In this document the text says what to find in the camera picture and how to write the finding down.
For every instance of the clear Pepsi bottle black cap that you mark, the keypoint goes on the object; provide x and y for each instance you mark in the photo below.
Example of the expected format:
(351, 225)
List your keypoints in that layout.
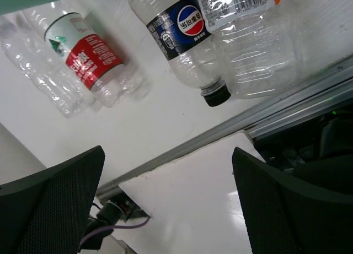
(178, 28)

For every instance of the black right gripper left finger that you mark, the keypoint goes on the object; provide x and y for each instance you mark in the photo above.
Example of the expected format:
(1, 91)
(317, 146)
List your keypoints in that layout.
(47, 212)

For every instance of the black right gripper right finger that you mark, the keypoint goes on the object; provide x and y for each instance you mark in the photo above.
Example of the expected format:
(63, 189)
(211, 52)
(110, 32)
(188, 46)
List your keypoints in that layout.
(308, 210)

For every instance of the clear unlabelled plastic bottle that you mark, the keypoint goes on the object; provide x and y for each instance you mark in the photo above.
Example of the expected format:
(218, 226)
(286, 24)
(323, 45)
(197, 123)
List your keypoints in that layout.
(50, 76)

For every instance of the clear red-label water bottle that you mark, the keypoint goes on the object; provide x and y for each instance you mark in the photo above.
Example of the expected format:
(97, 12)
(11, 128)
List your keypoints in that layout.
(94, 63)

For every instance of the clear white-label plastic bottle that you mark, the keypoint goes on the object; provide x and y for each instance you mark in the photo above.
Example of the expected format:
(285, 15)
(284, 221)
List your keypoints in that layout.
(257, 44)

